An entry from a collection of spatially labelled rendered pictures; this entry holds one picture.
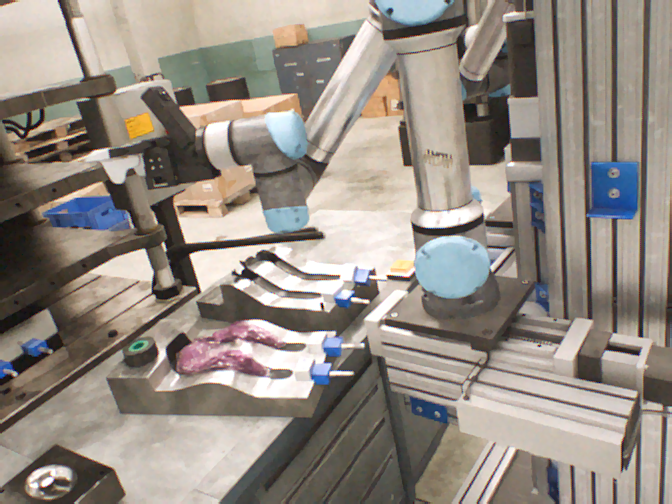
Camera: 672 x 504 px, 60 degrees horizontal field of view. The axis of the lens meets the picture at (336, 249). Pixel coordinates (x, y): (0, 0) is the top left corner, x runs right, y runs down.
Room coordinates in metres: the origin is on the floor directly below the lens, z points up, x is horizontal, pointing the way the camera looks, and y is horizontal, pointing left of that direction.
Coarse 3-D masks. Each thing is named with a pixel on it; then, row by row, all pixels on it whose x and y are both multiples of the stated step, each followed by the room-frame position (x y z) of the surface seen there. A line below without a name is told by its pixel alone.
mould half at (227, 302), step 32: (288, 256) 1.67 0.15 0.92; (224, 288) 1.53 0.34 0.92; (256, 288) 1.51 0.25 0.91; (288, 288) 1.52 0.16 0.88; (320, 288) 1.47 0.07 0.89; (352, 288) 1.43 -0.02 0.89; (224, 320) 1.56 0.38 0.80; (288, 320) 1.41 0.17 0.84; (320, 320) 1.34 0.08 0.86; (352, 320) 1.40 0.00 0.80
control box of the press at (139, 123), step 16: (160, 80) 2.22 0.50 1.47; (112, 96) 2.04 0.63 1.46; (128, 96) 2.07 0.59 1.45; (80, 112) 2.09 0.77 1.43; (128, 112) 2.05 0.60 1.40; (144, 112) 2.11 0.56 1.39; (96, 128) 2.05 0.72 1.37; (128, 128) 2.04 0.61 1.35; (144, 128) 2.09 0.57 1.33; (160, 128) 2.14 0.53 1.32; (96, 144) 2.07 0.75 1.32; (144, 176) 2.04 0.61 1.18; (112, 192) 2.08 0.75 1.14; (160, 192) 2.07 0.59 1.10; (176, 192) 2.14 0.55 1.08; (128, 208) 2.04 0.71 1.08; (160, 208) 2.13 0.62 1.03; (176, 224) 2.15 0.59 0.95; (176, 240) 2.13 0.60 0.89; (176, 272) 2.15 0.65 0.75; (192, 272) 2.16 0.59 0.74
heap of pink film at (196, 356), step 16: (240, 320) 1.31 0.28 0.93; (208, 336) 1.31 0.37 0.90; (224, 336) 1.28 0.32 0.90; (240, 336) 1.26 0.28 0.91; (256, 336) 1.25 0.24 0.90; (272, 336) 1.27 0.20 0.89; (192, 352) 1.23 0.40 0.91; (208, 352) 1.26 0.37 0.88; (224, 352) 1.18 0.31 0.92; (240, 352) 1.19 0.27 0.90; (176, 368) 1.23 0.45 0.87; (192, 368) 1.19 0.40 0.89; (208, 368) 1.17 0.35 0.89; (240, 368) 1.14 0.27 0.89; (256, 368) 1.15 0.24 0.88
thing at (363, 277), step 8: (352, 264) 1.48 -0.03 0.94; (344, 272) 1.47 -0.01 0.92; (352, 272) 1.46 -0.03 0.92; (360, 272) 1.46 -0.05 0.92; (368, 272) 1.45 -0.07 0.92; (344, 280) 1.46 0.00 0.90; (352, 280) 1.45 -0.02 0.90; (360, 280) 1.44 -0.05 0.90; (368, 280) 1.44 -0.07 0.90; (384, 280) 1.41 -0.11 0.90
